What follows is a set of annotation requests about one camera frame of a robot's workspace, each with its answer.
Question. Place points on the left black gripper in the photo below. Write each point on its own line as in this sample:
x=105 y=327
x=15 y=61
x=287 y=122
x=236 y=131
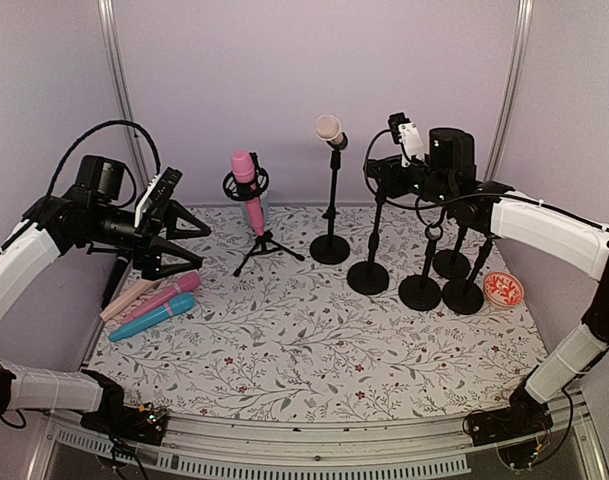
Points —
x=148 y=243

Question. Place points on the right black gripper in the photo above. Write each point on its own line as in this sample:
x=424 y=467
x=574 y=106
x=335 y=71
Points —
x=389 y=182

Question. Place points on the black microphone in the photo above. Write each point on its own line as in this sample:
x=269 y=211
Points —
x=117 y=272

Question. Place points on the short pink microphone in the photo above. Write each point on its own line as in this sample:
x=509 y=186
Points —
x=184 y=284

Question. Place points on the beige microphone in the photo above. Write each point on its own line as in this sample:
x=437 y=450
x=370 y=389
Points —
x=328 y=128
x=126 y=298

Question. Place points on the blue microphone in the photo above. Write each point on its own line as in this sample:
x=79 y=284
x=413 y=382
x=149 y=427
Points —
x=177 y=305

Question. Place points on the round stand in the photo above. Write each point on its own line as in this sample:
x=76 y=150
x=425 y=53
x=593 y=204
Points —
x=452 y=263
x=329 y=248
x=463 y=295
x=368 y=277
x=420 y=292

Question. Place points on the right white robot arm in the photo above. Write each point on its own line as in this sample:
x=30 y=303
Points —
x=442 y=174

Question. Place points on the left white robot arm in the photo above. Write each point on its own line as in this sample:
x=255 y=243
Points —
x=87 y=214

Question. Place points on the tall pink microphone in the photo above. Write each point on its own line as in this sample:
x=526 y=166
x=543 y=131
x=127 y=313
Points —
x=246 y=173

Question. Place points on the floral table mat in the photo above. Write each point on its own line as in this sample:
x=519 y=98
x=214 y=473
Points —
x=277 y=339

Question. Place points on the orange patterned small bowl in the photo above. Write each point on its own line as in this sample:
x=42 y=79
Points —
x=503 y=289

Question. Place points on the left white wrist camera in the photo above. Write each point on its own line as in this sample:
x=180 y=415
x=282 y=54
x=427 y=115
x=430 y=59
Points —
x=158 y=192

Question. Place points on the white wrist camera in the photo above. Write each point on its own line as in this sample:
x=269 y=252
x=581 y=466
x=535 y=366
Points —
x=406 y=134
x=158 y=192

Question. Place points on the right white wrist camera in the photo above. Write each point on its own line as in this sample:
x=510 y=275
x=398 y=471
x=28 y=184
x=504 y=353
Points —
x=406 y=134

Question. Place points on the black tripod shock-mount stand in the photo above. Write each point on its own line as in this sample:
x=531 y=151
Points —
x=263 y=245

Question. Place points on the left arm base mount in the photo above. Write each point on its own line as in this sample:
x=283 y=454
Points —
x=144 y=424

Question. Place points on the right aluminium frame post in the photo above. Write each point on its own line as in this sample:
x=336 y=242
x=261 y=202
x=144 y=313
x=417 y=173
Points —
x=518 y=51

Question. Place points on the aluminium frame post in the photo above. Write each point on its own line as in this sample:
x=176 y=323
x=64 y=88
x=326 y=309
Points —
x=141 y=159
x=518 y=51

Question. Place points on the front aluminium rail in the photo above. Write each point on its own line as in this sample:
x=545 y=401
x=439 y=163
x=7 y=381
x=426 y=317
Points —
x=422 y=448

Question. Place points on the left aluminium frame post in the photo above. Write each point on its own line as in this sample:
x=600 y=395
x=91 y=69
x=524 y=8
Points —
x=141 y=159

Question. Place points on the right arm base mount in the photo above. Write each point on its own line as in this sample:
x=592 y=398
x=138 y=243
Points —
x=486 y=427

